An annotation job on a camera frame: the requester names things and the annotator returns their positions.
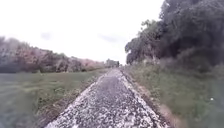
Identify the row of reddish trees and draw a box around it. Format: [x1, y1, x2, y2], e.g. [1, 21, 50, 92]
[0, 35, 120, 74]

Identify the grass verge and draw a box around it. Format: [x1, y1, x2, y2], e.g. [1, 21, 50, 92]
[0, 68, 109, 128]
[121, 61, 224, 128]

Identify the wood of trees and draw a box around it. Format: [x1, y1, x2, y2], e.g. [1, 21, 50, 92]
[124, 0, 224, 69]

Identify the dark asphalt path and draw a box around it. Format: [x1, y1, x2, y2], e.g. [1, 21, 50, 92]
[44, 68, 172, 128]

